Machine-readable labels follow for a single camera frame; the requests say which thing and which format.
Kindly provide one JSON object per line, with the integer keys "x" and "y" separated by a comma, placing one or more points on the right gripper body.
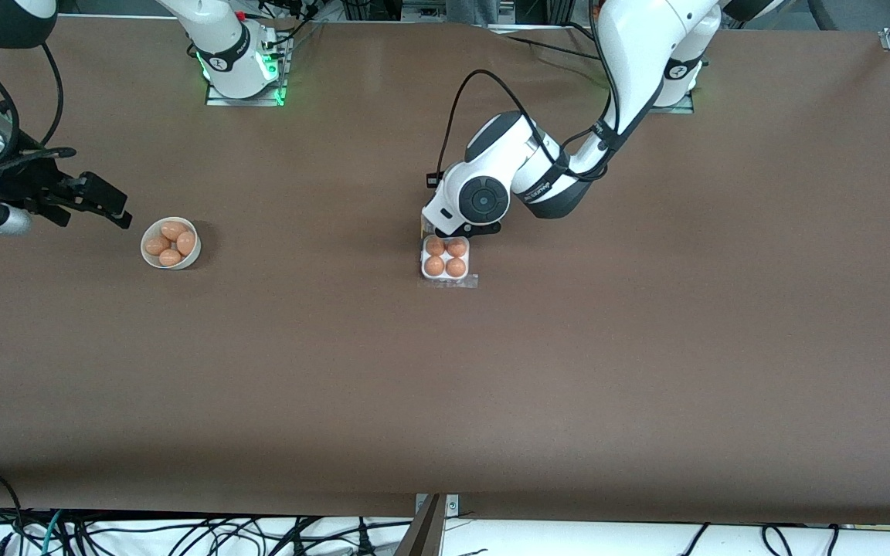
{"x": 30, "y": 179}

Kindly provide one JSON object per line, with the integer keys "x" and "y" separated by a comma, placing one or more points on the brown egg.
{"x": 456, "y": 267}
{"x": 157, "y": 245}
{"x": 435, "y": 247}
{"x": 186, "y": 243}
{"x": 174, "y": 230}
{"x": 170, "y": 257}
{"x": 434, "y": 266}
{"x": 456, "y": 248}

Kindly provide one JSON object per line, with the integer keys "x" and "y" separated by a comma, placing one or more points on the clear plastic egg carton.
{"x": 445, "y": 281}

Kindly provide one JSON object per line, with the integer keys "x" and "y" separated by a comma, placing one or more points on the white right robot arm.
{"x": 221, "y": 46}

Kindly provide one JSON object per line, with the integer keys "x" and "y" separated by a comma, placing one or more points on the white round bowl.
{"x": 147, "y": 261}

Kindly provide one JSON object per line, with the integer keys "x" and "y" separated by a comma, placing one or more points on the brown table cover sheet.
{"x": 445, "y": 386}

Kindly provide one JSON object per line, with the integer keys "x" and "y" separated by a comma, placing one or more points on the grey trousers of person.
{"x": 472, "y": 11}

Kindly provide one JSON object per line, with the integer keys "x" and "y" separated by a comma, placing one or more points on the dark metal bar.
{"x": 422, "y": 533}

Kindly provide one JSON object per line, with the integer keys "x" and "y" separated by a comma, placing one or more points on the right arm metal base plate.
{"x": 217, "y": 100}

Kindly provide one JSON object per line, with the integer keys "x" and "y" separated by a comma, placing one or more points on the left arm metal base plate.
{"x": 681, "y": 108}

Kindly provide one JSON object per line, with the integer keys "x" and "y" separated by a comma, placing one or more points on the grey metal edge bracket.
{"x": 453, "y": 506}

